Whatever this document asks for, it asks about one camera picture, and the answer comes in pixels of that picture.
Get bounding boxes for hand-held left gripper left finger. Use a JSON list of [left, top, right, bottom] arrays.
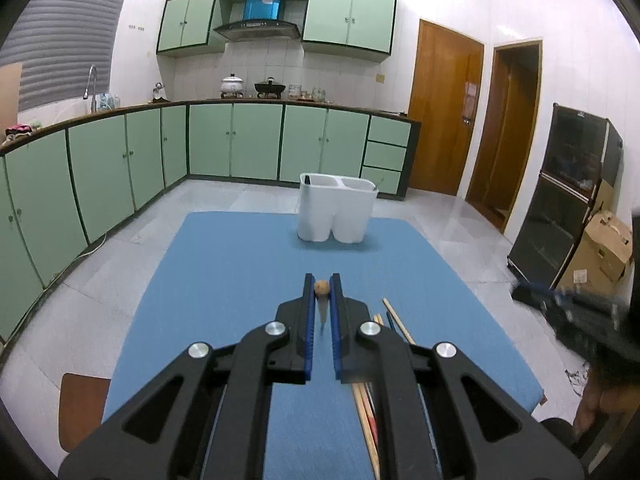
[[60, 272, 317, 480]]

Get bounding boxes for green base cabinets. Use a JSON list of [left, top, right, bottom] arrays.
[[0, 101, 422, 346]]

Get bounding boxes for green wall cabinets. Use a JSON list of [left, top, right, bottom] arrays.
[[156, 0, 399, 63]]

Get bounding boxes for white two-compartment utensil holder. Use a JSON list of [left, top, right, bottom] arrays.
[[297, 172, 379, 244]]

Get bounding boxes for brown cardboard box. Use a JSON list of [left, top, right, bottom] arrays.
[[557, 210, 633, 293]]

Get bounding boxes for blue table mat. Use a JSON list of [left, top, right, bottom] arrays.
[[102, 211, 545, 480]]

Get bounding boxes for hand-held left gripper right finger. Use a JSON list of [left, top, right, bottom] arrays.
[[328, 272, 586, 480]]

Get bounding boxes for range hood with blue cover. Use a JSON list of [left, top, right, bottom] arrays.
[[213, 0, 302, 43]]

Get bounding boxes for brown wooden stool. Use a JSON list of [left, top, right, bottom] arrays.
[[59, 373, 112, 453]]

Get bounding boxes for red chopstick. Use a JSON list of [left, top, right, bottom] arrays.
[[361, 385, 377, 442]]

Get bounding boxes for grey window blind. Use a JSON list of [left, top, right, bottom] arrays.
[[0, 0, 132, 113]]

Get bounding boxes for black utensil with wooden knob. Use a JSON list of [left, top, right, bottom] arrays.
[[313, 280, 332, 337]]

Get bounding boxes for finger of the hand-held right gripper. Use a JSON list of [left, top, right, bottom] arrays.
[[512, 282, 576, 311]]

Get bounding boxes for black wok with lid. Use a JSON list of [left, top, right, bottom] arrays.
[[254, 77, 287, 99]]

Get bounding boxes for open wooden door frame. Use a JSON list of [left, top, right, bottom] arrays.
[[465, 38, 543, 233]]

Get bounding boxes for white floor cable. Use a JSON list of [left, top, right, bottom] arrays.
[[42, 232, 108, 291]]

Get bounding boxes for closed wooden door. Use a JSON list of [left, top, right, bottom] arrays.
[[407, 19, 485, 196]]

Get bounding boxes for metal kitchen faucet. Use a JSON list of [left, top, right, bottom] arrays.
[[82, 65, 99, 113]]

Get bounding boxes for black glass cabinet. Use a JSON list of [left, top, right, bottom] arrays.
[[506, 103, 624, 286]]

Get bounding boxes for brown cardboard sheet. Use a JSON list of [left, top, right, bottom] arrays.
[[0, 62, 23, 133]]

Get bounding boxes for person's right hand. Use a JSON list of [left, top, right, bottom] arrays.
[[572, 365, 640, 436]]

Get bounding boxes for green cabinet drawer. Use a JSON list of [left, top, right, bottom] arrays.
[[361, 166, 405, 195], [367, 116, 412, 147], [364, 142, 408, 171]]

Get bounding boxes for group of glass jars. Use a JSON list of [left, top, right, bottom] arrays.
[[287, 84, 327, 101]]

